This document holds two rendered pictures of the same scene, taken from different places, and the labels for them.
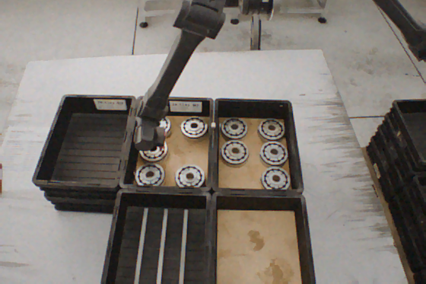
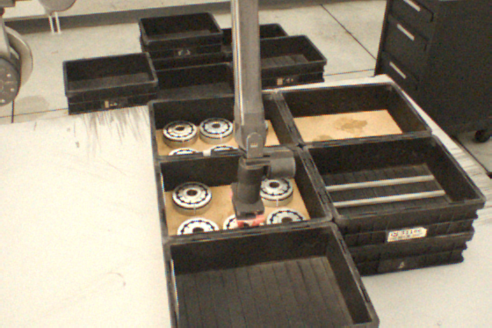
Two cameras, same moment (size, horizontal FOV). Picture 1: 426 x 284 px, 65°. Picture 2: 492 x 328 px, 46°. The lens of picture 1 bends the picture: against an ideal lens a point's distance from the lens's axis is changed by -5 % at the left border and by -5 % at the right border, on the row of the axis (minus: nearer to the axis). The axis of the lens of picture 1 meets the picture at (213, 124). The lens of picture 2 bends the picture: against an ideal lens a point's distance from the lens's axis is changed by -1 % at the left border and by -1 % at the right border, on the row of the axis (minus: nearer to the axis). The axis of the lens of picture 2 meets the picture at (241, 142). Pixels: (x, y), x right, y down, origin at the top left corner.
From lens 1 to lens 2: 1.54 m
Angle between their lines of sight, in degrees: 69
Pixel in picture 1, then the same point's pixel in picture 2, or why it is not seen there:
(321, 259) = not seen: hidden behind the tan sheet
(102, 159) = (273, 295)
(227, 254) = not seen: hidden behind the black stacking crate
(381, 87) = not seen: outside the picture
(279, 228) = (302, 127)
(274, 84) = (56, 170)
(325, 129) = (138, 126)
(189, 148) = (223, 202)
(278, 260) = (336, 126)
